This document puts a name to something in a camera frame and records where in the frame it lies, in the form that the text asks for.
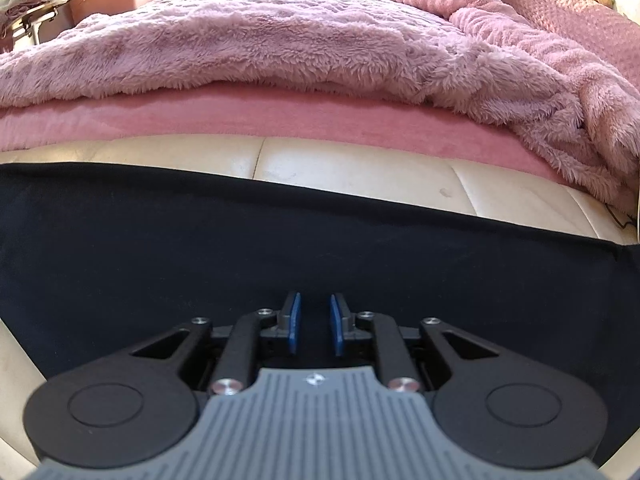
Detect pink bed sheet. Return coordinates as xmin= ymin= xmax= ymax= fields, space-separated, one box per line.
xmin=0 ymin=82 xmax=593 ymax=192

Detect metal folding rack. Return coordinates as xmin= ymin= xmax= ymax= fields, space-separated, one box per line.
xmin=9 ymin=0 xmax=72 ymax=52

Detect pink dotted pillow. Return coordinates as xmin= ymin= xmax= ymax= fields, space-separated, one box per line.
xmin=500 ymin=0 xmax=640 ymax=82

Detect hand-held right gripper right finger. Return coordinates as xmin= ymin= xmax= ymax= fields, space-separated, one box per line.
xmin=327 ymin=294 xmax=502 ymax=397

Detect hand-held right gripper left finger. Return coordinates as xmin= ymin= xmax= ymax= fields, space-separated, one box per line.
xmin=131 ymin=291 xmax=303 ymax=397

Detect white leather bench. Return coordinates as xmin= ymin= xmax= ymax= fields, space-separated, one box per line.
xmin=0 ymin=134 xmax=640 ymax=480

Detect thin black cable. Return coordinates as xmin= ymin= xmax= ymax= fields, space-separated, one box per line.
xmin=602 ymin=202 xmax=640 ymax=232

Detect pink fluffy blanket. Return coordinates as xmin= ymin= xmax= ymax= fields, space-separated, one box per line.
xmin=0 ymin=0 xmax=640 ymax=217

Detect black pants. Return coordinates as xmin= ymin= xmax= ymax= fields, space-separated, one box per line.
xmin=0 ymin=162 xmax=640 ymax=411

